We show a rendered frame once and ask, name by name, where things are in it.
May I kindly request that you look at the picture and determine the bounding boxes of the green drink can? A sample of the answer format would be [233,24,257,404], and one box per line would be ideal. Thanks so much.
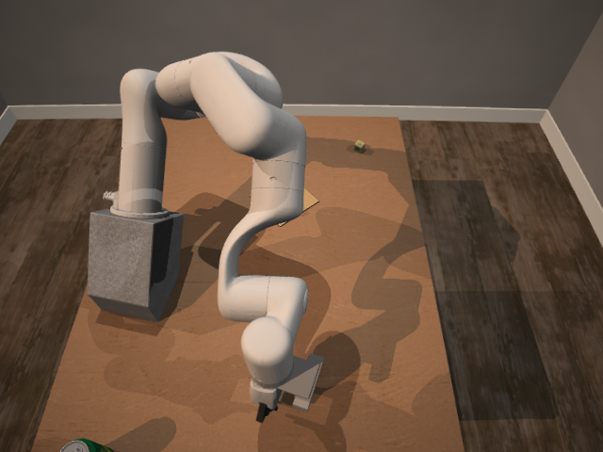
[60,438,114,452]

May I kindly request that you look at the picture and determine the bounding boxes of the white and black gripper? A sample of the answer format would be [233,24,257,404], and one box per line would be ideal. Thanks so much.
[250,379,283,423]

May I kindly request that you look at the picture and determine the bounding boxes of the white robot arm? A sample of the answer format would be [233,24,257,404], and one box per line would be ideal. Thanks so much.
[103,52,324,412]

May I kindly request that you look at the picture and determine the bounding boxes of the tan square mat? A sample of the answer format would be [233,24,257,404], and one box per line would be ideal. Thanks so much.
[278,189,318,226]

